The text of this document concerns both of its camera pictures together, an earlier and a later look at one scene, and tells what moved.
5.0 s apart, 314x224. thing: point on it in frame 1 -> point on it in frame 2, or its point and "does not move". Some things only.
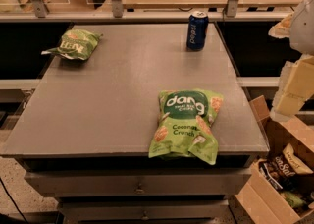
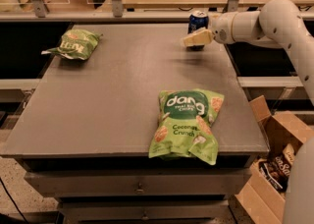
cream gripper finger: (295, 85) -> (199, 37)
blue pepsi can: (197, 30) does not move
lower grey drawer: (143, 211) does not move
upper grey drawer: (140, 182) does not move
